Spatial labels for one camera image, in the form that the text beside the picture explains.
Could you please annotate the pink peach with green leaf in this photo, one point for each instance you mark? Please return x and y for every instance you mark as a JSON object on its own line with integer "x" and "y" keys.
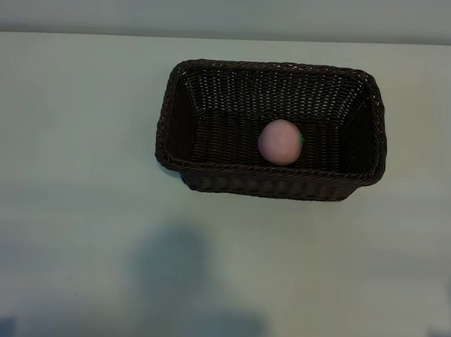
{"x": 279, "y": 142}

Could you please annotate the dark brown wicker basket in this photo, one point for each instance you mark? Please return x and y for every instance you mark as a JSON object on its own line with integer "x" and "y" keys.
{"x": 269, "y": 152}

